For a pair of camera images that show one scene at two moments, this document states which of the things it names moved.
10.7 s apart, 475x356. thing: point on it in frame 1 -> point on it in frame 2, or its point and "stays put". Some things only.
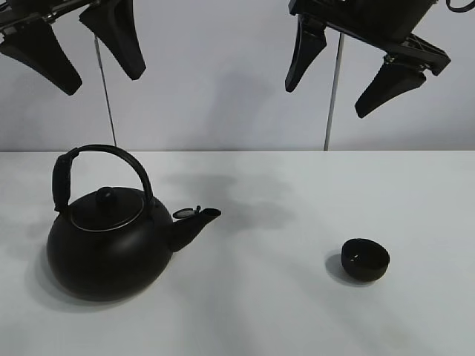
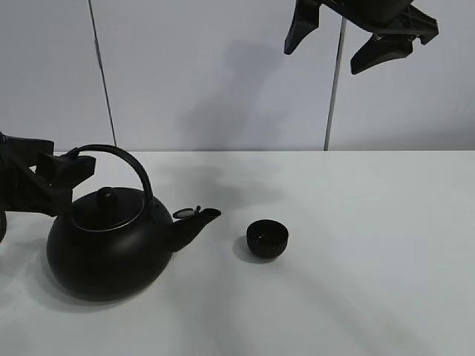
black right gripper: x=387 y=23 -> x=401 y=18
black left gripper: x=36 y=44 -> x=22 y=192
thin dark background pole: x=105 y=83 stays put
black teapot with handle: x=108 y=245 stays put
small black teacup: x=364 y=259 -> x=266 y=238
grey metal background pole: x=334 y=93 stays put
